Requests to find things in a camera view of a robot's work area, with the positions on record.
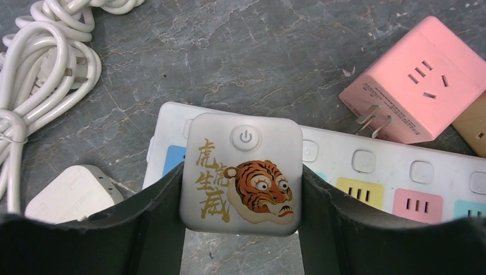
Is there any white tiger cube adapter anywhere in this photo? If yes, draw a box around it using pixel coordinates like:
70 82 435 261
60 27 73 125
179 112 303 237

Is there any pink cube socket adapter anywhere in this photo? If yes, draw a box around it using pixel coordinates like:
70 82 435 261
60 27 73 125
339 16 485 144

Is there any tan cube socket adapter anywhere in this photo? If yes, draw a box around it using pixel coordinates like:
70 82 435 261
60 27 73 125
452 92 485 158

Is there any white flat charger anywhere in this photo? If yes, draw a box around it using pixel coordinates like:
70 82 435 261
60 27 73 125
25 165 124 224

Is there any long white colourful power strip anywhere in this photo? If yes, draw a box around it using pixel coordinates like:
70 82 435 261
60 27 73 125
142 101 486 225

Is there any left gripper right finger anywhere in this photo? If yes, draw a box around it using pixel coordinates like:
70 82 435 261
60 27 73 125
298 167 485 274

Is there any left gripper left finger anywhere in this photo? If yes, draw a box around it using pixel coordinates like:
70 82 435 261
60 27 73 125
1 164 186 274

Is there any purple strip white cable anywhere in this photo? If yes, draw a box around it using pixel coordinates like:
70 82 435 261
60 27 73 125
0 0 146 215

